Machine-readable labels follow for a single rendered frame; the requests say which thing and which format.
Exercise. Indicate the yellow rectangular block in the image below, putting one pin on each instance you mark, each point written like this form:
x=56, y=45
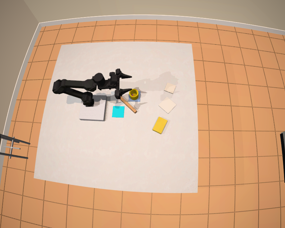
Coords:
x=160, y=124

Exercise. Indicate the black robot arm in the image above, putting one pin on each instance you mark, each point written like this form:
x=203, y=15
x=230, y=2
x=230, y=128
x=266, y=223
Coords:
x=65, y=86

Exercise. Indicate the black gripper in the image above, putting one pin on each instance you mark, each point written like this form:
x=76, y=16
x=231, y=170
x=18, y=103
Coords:
x=118, y=92

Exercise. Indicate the beige flat square tile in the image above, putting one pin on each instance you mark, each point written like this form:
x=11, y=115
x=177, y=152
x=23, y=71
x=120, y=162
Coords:
x=170, y=88
x=167, y=105

